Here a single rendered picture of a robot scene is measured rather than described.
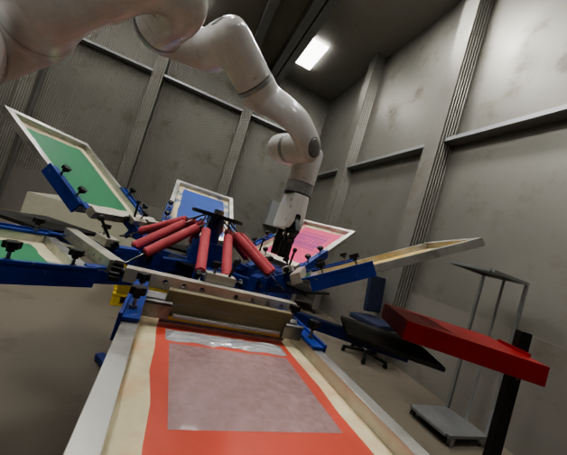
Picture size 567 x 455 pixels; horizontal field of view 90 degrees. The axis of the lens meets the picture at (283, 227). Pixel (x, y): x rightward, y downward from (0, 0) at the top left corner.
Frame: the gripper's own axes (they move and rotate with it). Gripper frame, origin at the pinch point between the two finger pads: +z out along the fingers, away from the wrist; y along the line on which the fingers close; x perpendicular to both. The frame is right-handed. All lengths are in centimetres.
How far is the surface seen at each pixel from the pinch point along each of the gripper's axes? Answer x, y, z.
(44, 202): -225, -512, 54
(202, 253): -11, -68, 15
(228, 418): -9.0, 22.1, 31.0
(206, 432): -13.4, 25.7, 31.0
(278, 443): -1.1, 27.8, 31.1
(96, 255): -50, -56, 25
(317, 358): 22.5, -2.1, 28.7
